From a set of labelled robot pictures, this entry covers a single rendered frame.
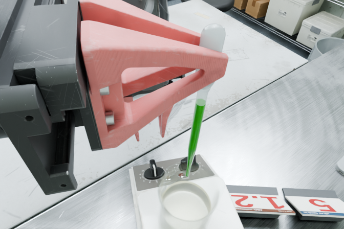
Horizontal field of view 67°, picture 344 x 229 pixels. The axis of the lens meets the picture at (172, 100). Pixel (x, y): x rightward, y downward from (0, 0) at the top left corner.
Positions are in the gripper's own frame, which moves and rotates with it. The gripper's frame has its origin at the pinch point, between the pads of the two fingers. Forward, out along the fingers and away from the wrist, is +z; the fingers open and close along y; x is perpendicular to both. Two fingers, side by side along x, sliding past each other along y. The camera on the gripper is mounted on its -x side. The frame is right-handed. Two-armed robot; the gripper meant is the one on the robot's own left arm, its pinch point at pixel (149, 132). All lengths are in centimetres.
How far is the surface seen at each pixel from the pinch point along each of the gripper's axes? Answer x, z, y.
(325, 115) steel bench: 11.9, 6.8, 40.2
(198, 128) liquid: -17.9, -6.9, 2.0
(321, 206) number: -5.6, 14.0, 24.7
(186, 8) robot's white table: 59, -21, 23
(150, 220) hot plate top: -8.1, 8.0, -1.7
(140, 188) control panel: -2.1, 7.3, -2.4
